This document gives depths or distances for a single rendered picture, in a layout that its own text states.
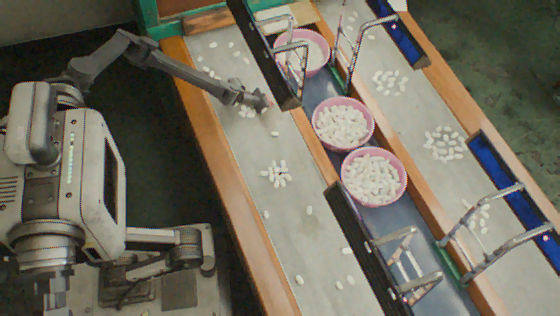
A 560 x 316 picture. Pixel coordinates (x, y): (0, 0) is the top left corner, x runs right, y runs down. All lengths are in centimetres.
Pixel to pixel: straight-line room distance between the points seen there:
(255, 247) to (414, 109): 96
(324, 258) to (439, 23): 237
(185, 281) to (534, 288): 134
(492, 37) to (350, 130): 195
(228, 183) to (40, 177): 87
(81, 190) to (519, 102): 291
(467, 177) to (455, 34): 179
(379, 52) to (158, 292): 148
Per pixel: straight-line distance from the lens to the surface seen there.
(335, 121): 220
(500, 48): 385
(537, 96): 368
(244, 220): 190
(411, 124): 226
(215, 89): 198
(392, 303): 152
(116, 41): 189
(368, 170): 208
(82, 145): 132
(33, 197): 129
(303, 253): 189
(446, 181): 215
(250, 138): 211
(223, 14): 242
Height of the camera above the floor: 251
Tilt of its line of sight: 59 degrees down
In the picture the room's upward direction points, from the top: 5 degrees clockwise
